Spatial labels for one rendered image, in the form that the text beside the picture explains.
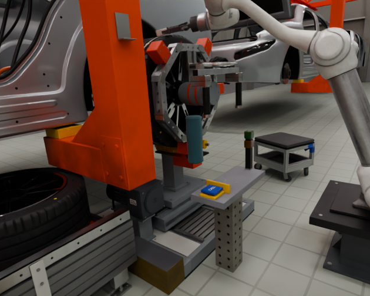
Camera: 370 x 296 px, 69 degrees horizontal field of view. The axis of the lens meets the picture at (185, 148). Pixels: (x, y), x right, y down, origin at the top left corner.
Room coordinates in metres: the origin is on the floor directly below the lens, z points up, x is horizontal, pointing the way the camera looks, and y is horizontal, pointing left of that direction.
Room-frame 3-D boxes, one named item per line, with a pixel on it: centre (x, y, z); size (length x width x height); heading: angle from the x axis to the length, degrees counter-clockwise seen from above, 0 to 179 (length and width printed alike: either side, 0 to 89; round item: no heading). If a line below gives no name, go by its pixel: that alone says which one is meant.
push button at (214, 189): (1.08, -0.11, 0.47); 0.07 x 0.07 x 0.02; 51
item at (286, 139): (2.39, -0.91, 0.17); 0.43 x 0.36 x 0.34; 27
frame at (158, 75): (1.62, -0.04, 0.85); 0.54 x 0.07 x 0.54; 141
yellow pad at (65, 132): (1.44, 0.64, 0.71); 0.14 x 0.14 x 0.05; 51
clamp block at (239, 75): (1.62, -0.31, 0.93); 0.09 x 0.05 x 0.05; 51
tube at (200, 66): (1.46, -0.08, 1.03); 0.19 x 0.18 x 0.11; 51
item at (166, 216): (1.68, 0.13, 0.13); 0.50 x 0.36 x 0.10; 141
